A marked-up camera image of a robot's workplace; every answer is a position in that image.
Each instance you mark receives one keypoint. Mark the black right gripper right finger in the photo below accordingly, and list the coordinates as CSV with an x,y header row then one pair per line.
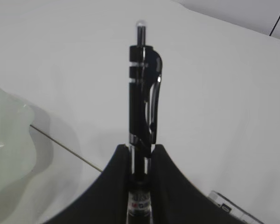
x,y
175,200

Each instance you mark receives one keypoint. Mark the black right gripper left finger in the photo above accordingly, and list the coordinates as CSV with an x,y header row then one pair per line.
x,y
105,201

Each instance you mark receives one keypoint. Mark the black pen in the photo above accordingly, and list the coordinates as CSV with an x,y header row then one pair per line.
x,y
145,73

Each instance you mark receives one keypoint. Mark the clear plastic ruler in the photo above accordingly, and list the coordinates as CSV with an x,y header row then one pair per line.
x,y
230,207

